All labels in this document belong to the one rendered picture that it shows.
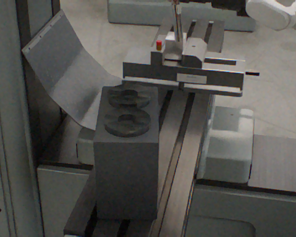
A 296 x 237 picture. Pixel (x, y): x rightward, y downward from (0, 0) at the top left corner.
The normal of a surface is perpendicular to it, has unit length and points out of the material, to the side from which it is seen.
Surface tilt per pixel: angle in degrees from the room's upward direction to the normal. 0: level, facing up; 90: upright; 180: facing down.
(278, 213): 90
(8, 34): 89
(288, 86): 0
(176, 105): 0
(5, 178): 89
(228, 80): 90
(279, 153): 0
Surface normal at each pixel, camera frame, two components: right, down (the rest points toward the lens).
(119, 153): 0.00, 0.52
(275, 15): -0.34, 0.76
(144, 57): 0.01, -0.85
